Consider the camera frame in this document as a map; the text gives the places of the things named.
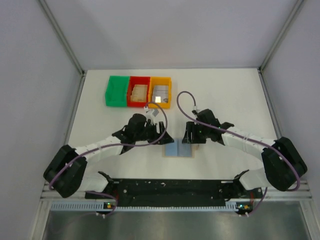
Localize white slotted cable duct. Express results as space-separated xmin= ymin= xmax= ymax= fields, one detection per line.
xmin=50 ymin=201 xmax=252 ymax=213

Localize yellow plastic bin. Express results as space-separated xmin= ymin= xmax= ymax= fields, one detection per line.
xmin=147 ymin=76 xmax=172 ymax=109

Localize red plastic bin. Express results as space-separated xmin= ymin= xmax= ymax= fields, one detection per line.
xmin=126 ymin=76 xmax=151 ymax=108

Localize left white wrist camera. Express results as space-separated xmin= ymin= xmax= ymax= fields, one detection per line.
xmin=143 ymin=106 xmax=159 ymax=124

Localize aluminium corner post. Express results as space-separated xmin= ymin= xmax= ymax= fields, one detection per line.
xmin=258 ymin=0 xmax=307 ymax=74
xmin=36 ymin=0 xmax=85 ymax=76

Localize left aluminium corner post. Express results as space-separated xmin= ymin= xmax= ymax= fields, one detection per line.
xmin=36 ymin=0 xmax=85 ymax=76

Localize beige card holders stack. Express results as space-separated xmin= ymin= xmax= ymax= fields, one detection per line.
xmin=130 ymin=84 xmax=148 ymax=103

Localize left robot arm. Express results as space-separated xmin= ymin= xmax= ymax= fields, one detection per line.
xmin=43 ymin=113 xmax=174 ymax=198

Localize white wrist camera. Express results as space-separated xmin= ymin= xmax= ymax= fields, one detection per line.
xmin=191 ymin=105 xmax=200 ymax=116
xmin=143 ymin=106 xmax=159 ymax=124

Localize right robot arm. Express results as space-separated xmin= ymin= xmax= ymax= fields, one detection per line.
xmin=182 ymin=109 xmax=308 ymax=192

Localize stack of cards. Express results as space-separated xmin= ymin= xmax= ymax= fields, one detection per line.
xmin=151 ymin=85 xmax=169 ymax=104

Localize beige card holder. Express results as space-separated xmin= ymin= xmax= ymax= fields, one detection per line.
xmin=162 ymin=144 xmax=198 ymax=158

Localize green plastic bin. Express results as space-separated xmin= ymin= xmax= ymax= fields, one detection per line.
xmin=105 ymin=75 xmax=130 ymax=107

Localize right aluminium corner post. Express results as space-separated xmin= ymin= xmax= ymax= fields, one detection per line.
xmin=258 ymin=0 xmax=307 ymax=74

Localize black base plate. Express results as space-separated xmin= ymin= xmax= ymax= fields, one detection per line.
xmin=84 ymin=178 xmax=261 ymax=207

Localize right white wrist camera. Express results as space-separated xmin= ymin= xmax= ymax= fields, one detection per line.
xmin=191 ymin=105 xmax=200 ymax=116

